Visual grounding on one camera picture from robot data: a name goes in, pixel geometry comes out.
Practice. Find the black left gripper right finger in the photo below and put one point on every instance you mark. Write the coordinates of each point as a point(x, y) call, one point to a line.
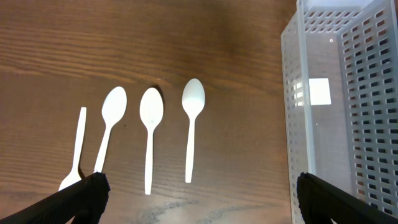
point(321, 202)

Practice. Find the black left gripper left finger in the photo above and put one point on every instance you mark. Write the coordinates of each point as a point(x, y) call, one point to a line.
point(82, 202)

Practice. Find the white plastic spoon far left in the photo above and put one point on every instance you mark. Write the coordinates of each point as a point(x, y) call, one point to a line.
point(74, 175)

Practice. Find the white label sticker in basket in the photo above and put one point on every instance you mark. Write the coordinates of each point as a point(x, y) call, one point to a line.
point(319, 91)

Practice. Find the clear perforated plastic basket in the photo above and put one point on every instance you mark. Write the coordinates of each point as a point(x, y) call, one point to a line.
point(351, 143)

